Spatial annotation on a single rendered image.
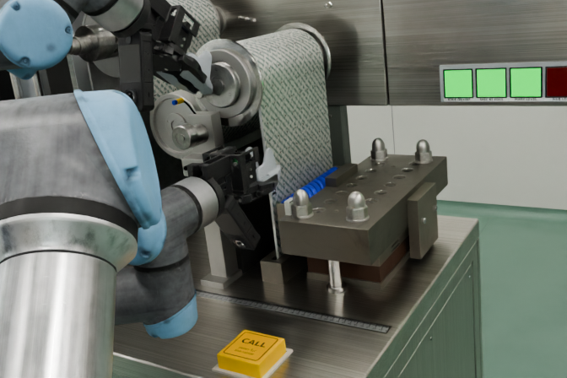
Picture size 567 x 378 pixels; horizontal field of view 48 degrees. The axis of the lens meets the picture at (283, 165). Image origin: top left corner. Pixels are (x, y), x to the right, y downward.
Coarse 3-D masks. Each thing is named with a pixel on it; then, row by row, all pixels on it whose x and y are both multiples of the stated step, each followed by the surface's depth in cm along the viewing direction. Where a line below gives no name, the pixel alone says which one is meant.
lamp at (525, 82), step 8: (512, 72) 113; (520, 72) 113; (528, 72) 112; (536, 72) 111; (512, 80) 114; (520, 80) 113; (528, 80) 112; (536, 80) 112; (512, 88) 114; (520, 88) 114; (528, 88) 113; (536, 88) 112
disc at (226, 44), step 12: (204, 48) 107; (216, 48) 106; (228, 48) 104; (240, 48) 103; (252, 60) 103; (252, 72) 103; (252, 96) 105; (204, 108) 111; (252, 108) 105; (228, 120) 109; (240, 120) 107
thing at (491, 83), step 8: (480, 72) 116; (488, 72) 116; (496, 72) 115; (504, 72) 114; (480, 80) 117; (488, 80) 116; (496, 80) 115; (504, 80) 115; (480, 88) 117; (488, 88) 116; (496, 88) 116; (504, 88) 115; (480, 96) 118; (488, 96) 117; (496, 96) 116; (504, 96) 115
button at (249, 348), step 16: (240, 336) 91; (256, 336) 91; (272, 336) 90; (224, 352) 87; (240, 352) 87; (256, 352) 87; (272, 352) 87; (224, 368) 87; (240, 368) 86; (256, 368) 84
